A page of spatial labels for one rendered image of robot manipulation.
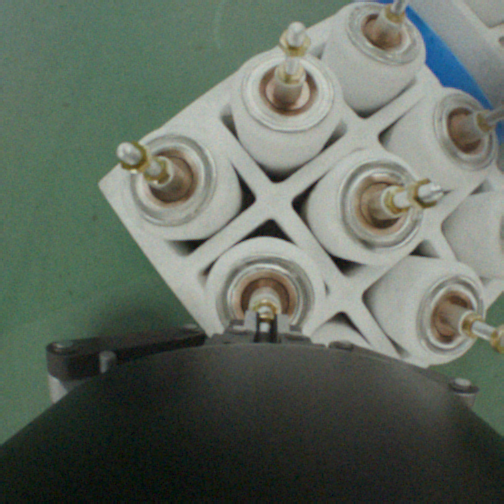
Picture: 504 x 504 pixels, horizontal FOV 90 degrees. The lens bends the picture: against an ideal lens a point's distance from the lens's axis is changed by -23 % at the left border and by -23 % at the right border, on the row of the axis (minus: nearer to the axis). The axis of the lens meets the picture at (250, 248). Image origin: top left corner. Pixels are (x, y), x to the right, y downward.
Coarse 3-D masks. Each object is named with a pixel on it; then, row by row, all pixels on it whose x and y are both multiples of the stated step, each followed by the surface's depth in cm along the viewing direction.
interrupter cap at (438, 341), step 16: (432, 288) 24; (448, 288) 24; (464, 288) 24; (432, 304) 24; (448, 304) 24; (464, 304) 24; (480, 304) 24; (416, 320) 24; (432, 320) 24; (432, 336) 24; (448, 336) 24; (432, 352) 24; (448, 352) 24
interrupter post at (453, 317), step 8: (448, 312) 23; (456, 312) 22; (464, 312) 21; (472, 312) 21; (448, 320) 23; (456, 320) 22; (464, 320) 21; (448, 328) 23; (456, 328) 22; (464, 336) 21
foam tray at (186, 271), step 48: (240, 144) 42; (336, 144) 31; (288, 192) 31; (480, 192) 33; (144, 240) 32; (192, 240) 43; (240, 240) 36; (288, 240) 39; (432, 240) 31; (192, 288) 32; (336, 288) 31; (384, 336) 31
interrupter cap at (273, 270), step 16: (256, 256) 24; (272, 256) 24; (224, 272) 24; (240, 272) 24; (256, 272) 24; (272, 272) 24; (288, 272) 24; (304, 272) 24; (224, 288) 24; (240, 288) 24; (256, 288) 25; (272, 288) 25; (288, 288) 24; (304, 288) 24; (224, 304) 25; (240, 304) 25; (288, 304) 24; (304, 304) 24; (224, 320) 24; (288, 320) 24; (304, 320) 24
